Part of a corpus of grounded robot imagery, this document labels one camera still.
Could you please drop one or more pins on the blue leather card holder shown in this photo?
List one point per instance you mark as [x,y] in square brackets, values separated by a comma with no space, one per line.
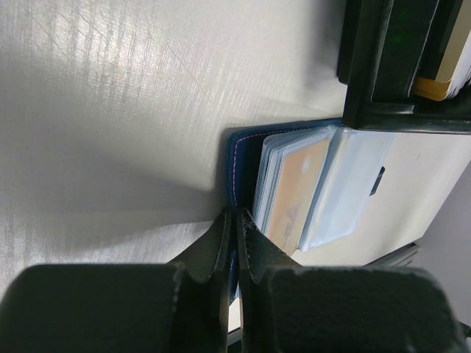
[352,171]

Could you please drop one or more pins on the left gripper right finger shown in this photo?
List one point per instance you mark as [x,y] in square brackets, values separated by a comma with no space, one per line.
[288,307]

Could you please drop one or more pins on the black plastic card rack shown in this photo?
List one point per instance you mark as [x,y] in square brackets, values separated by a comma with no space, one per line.
[384,47]

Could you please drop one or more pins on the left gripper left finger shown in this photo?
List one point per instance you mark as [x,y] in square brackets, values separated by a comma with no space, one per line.
[179,306]

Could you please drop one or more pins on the gold credit card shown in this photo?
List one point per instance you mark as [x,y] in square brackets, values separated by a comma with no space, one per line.
[300,169]

